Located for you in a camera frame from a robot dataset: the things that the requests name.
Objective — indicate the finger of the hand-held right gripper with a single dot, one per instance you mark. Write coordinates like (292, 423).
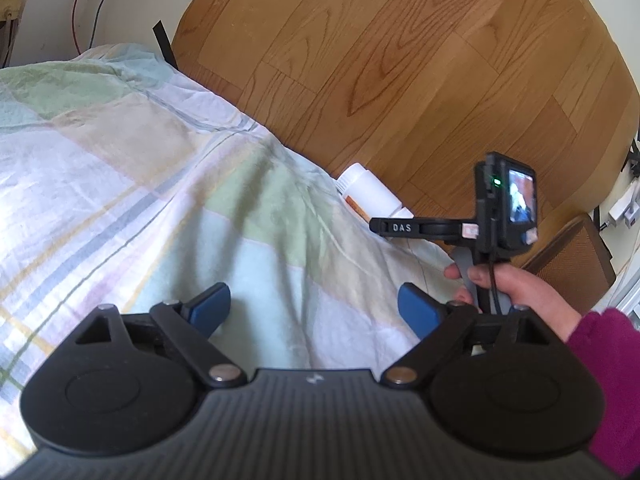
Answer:
(400, 227)

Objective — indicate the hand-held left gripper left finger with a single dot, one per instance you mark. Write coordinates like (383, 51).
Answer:
(210, 305)

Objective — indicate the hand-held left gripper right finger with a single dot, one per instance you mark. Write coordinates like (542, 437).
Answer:
(420, 310)

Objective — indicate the white plastic bottle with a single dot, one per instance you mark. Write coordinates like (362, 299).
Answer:
(370, 190)

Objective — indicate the person's right hand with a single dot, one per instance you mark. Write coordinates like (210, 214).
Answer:
(530, 295)

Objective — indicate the brown board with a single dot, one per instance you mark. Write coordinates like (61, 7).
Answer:
(575, 255)

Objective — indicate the large brown cardboard box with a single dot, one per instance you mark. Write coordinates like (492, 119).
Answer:
(400, 60)

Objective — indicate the wooden shelf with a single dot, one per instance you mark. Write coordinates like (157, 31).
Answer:
(10, 10)

